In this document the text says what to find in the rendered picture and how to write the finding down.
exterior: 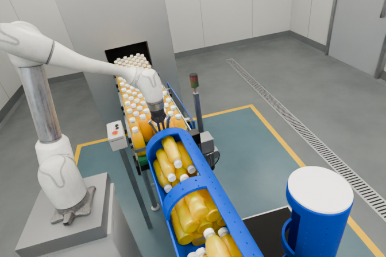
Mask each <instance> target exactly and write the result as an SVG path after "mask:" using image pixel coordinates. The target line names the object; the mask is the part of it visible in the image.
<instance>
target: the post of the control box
mask: <svg viewBox="0 0 386 257"><path fill-rule="evenodd" d="M119 152H120V155H121V157H122V160H123V163H124V165H125V168H126V171H127V173H128V176H129V178H130V182H131V183H132V187H133V189H134V192H135V194H136V197H137V200H138V203H139V205H140V208H141V211H142V214H143V216H144V219H145V221H146V224H147V226H148V229H150V228H153V227H152V223H151V220H150V217H149V215H148V211H147V209H146V206H145V203H144V200H143V198H142V195H141V192H140V189H139V187H138V183H137V181H136V178H135V175H134V173H133V169H132V166H131V164H130V161H129V158H128V155H127V153H126V150H125V148H123V149H119Z"/></svg>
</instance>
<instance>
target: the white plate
mask: <svg viewBox="0 0 386 257"><path fill-rule="evenodd" d="M288 189H289V192H290V194H291V195H292V197H293V198H294V199H295V200H296V201H297V202H298V203H299V204H300V205H302V206H303V207H305V208H307V209H309V210H311V211H314V212H317V213H322V214H336V213H341V212H343V211H345V210H347V209H348V208H349V207H350V206H351V204H352V202H353V191H352V188H351V186H350V185H349V183H348V182H347V181H346V180H345V179H344V178H343V177H342V176H340V175H339V174H337V173H336V172H334V171H332V170H329V169H326V168H322V167H317V166H306V167H302V168H299V169H297V170H295V171H294V172H293V173H292V174H291V175H290V177H289V179H288Z"/></svg>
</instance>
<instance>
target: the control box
mask: <svg viewBox="0 0 386 257"><path fill-rule="evenodd" d="M116 124H118V126H117V127H119V129H115V128H116V127H115V125H116ZM111 130H112V131H111ZM113 131H118V132H117V133H116V134H112V132H113ZM107 134H108V140H109V143H110V146H111V148H112V151H116V150H119V149H123V148H126V147H127V146H128V144H127V141H126V136H125V131H124V129H123V125H122V123H121V120H119V121H116V122H112V123H108V124H107Z"/></svg>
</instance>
